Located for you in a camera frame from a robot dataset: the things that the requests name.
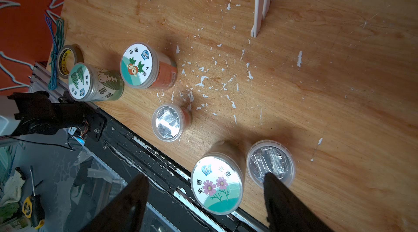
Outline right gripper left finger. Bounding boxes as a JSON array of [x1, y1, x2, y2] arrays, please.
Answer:
[[81, 174, 149, 232]]

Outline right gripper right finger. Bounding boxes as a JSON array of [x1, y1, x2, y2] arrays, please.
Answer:
[[263, 173, 332, 232]]

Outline small clear cup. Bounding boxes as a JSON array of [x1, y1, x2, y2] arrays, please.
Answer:
[[151, 104, 192, 142], [247, 140, 296, 188]]

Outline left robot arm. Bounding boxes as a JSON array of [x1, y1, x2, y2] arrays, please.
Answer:
[[1, 91, 107, 141]]

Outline seed jar flower lid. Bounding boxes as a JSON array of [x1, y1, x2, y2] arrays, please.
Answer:
[[190, 141, 247, 215]]

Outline seed jar tree lid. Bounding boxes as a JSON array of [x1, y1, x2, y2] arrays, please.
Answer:
[[68, 62, 124, 102]]

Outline seed jar strawberry lid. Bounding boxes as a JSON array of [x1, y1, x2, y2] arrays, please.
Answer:
[[120, 43, 177, 90]]

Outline yellow tape measure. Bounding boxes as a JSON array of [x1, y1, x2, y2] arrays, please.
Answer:
[[22, 195, 45, 229]]

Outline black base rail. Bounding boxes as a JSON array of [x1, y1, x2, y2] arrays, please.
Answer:
[[29, 62, 268, 232]]

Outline green blue cable bundle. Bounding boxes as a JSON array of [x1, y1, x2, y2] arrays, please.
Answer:
[[44, 14, 66, 91]]

